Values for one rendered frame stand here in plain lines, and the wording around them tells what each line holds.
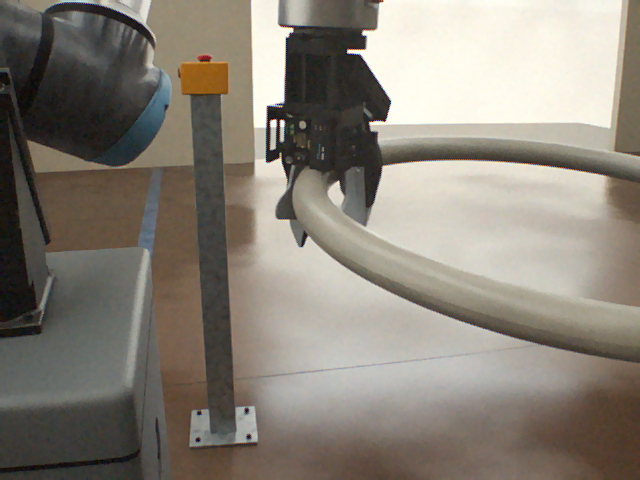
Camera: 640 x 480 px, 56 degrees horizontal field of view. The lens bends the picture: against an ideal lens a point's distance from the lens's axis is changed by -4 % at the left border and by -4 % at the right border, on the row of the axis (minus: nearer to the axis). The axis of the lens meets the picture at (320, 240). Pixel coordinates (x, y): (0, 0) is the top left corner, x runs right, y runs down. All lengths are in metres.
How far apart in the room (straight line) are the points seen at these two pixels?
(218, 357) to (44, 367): 1.31
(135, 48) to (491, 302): 0.60
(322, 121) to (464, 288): 0.24
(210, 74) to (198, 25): 4.93
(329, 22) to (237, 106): 6.05
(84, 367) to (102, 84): 0.37
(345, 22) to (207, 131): 1.14
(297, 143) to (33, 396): 0.30
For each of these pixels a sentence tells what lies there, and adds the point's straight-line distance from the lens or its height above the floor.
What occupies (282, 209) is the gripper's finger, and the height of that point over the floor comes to 0.95.
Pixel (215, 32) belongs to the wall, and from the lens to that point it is 6.55.
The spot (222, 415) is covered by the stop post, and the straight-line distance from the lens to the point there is 1.94.
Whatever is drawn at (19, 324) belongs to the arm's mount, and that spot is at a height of 0.86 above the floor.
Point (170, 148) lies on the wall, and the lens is 6.60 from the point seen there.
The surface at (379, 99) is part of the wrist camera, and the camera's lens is 0.64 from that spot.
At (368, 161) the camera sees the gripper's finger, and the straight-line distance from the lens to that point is 0.60.
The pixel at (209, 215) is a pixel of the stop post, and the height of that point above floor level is 0.68.
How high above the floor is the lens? 1.10
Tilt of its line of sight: 17 degrees down
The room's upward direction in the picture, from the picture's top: straight up
